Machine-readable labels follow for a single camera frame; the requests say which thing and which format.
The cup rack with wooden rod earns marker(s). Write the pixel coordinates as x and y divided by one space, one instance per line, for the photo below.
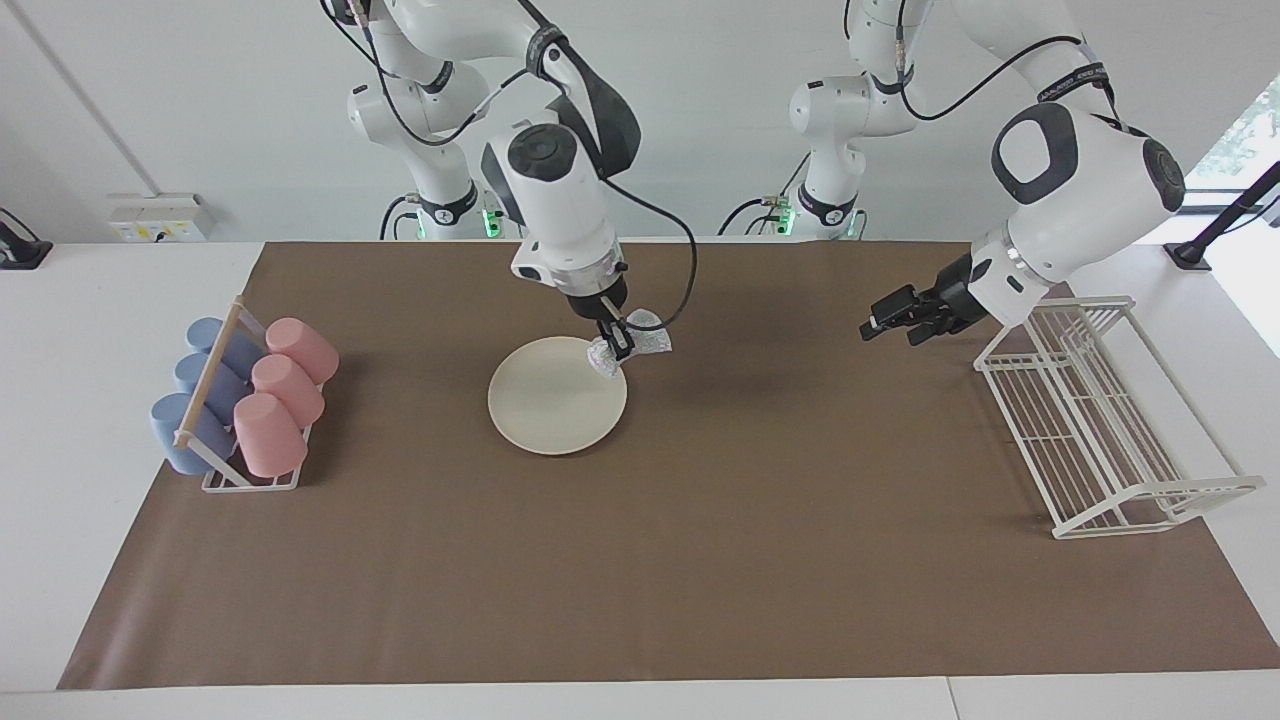
212 375

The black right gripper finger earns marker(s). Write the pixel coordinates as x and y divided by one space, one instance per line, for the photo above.
624 345
606 332

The white power strip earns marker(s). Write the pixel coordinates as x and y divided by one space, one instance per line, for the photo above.
160 218

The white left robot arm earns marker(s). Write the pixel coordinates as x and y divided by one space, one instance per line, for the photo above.
1090 180

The pink cup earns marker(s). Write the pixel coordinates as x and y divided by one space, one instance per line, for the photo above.
305 348
290 390
270 440

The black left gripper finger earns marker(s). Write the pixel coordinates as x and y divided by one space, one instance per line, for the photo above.
935 330
890 312

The blue cup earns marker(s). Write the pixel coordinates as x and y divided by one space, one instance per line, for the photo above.
240 350
225 392
175 435

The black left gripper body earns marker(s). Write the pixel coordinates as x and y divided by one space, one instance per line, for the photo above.
960 295

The clear plastic bag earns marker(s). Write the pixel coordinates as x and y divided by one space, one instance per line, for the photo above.
655 342

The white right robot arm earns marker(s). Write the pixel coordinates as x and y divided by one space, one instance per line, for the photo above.
560 190

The cream round plate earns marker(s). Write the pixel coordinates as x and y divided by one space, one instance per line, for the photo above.
550 400

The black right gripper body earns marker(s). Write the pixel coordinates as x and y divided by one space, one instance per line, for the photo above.
598 298

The brown table mat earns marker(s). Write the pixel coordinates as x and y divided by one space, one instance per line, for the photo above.
700 560

